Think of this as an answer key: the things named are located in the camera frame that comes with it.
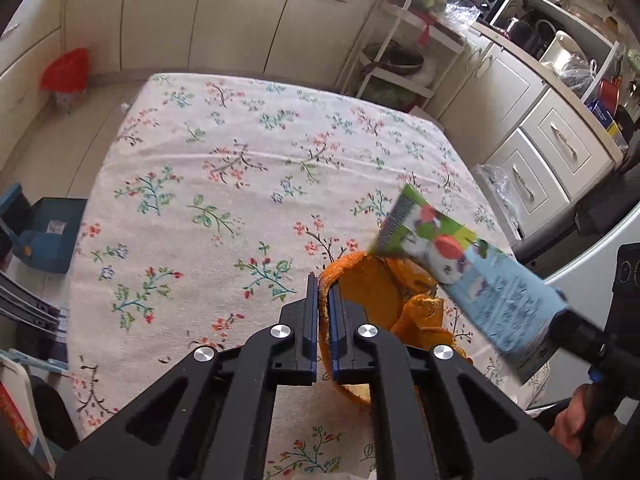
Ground black pot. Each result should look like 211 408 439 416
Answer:
505 17 556 58

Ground white kitchen cabinets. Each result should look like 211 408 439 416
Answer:
0 0 396 126

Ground metal wok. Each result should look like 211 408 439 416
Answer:
362 44 426 77

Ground clear plastic bag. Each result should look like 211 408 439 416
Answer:
475 162 523 241

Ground floral tablecloth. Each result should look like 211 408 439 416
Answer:
67 72 551 480

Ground red pot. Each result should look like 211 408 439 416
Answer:
595 77 623 108

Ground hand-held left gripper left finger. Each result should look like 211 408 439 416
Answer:
55 272 321 480

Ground red lined waste bin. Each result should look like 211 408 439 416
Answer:
40 48 91 113

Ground white trolley shelf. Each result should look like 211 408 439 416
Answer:
335 0 468 113

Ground blue drink carton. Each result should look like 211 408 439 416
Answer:
367 183 571 386

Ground blue dustpan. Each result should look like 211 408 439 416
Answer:
0 183 88 275

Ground person's right hand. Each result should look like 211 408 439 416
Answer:
547 385 631 466

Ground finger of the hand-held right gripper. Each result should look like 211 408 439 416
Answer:
550 307 618 386

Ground white jug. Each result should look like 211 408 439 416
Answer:
539 30 586 68

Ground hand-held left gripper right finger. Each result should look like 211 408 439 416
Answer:
327 282 583 480

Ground white drawer cabinet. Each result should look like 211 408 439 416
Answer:
435 22 626 241

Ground blue box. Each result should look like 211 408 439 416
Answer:
585 100 621 128

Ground orange peel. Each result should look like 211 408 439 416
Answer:
387 257 471 361
318 253 405 407

